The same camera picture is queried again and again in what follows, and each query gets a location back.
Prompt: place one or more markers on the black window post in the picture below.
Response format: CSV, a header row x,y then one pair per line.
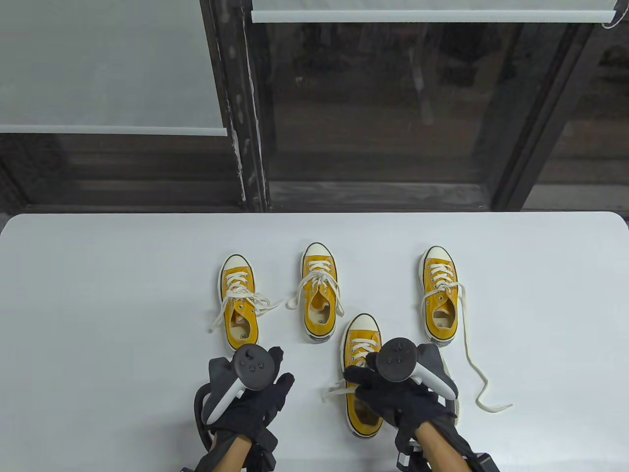
x,y
236,98
540,123

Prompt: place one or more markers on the person's right forearm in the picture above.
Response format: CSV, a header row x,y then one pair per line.
x,y
440,452

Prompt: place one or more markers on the person's left hand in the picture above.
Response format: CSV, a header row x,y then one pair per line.
x,y
255,413

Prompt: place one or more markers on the person's right hand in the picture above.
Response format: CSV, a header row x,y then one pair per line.
x,y
398,405

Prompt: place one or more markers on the person's left forearm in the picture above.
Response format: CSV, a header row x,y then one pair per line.
x,y
233,457

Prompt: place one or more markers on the white roller blind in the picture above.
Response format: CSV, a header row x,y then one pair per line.
x,y
432,14
98,64

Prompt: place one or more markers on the white and grey controller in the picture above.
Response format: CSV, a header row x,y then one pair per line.
x,y
253,366
398,359

